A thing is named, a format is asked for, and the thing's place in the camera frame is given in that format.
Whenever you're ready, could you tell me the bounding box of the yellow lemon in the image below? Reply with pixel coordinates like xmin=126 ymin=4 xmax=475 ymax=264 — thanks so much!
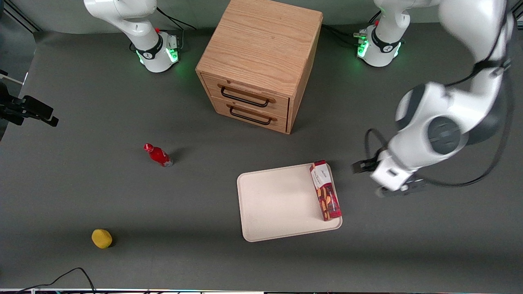
xmin=92 ymin=229 xmax=113 ymax=249

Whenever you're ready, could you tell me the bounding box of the black table cable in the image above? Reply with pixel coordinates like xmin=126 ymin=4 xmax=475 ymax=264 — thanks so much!
xmin=16 ymin=267 xmax=96 ymax=294

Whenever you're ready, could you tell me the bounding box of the red cookie box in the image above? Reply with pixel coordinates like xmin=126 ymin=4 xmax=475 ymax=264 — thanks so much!
xmin=309 ymin=160 xmax=342 ymax=221

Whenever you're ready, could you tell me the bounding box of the wooden drawer front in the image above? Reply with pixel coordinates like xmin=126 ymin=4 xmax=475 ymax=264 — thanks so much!
xmin=202 ymin=73 xmax=290 ymax=119
xmin=210 ymin=96 xmax=288 ymax=134

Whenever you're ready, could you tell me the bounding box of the dark right arm gripper body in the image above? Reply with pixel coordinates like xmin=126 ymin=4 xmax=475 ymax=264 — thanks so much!
xmin=0 ymin=69 xmax=27 ymax=141

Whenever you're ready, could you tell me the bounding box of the red soda bottle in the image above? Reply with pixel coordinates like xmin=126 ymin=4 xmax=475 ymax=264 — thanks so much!
xmin=143 ymin=143 xmax=174 ymax=168

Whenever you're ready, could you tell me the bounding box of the black metal drawer handle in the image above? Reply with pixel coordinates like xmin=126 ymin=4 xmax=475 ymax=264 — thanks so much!
xmin=218 ymin=84 xmax=275 ymax=108
xmin=227 ymin=104 xmax=277 ymax=125

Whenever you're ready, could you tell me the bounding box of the wooden drawer cabinet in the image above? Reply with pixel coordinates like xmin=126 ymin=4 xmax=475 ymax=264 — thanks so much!
xmin=195 ymin=0 xmax=323 ymax=134

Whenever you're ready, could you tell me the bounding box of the white plastic tray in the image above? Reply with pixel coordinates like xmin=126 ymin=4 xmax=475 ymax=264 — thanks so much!
xmin=237 ymin=163 xmax=343 ymax=242

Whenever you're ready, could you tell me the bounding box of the black base cable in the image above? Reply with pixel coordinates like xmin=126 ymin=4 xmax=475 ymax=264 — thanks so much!
xmin=322 ymin=24 xmax=364 ymax=47
xmin=155 ymin=6 xmax=197 ymax=51

